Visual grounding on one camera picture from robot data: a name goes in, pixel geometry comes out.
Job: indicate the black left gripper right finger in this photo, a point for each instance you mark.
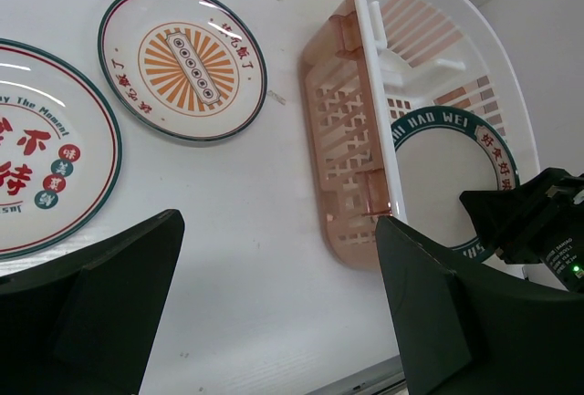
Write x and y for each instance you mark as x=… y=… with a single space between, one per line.
x=467 y=328

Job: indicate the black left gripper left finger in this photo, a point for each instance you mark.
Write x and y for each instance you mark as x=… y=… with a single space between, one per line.
x=85 y=322

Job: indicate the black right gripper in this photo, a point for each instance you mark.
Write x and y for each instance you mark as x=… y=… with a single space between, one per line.
x=541 y=222

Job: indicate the plate with dark blue rim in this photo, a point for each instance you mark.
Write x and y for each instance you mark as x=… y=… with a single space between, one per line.
x=442 y=152

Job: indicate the plate with red characters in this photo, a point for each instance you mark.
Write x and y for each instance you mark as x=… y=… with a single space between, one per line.
x=61 y=149

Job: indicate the white and pink dish rack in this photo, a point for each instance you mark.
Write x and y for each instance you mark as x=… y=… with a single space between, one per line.
x=375 y=61

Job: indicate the plate with orange sunburst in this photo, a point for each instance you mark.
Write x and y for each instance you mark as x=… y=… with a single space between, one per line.
x=190 y=69

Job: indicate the aluminium front rail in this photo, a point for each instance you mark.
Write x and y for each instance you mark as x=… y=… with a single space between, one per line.
x=386 y=377

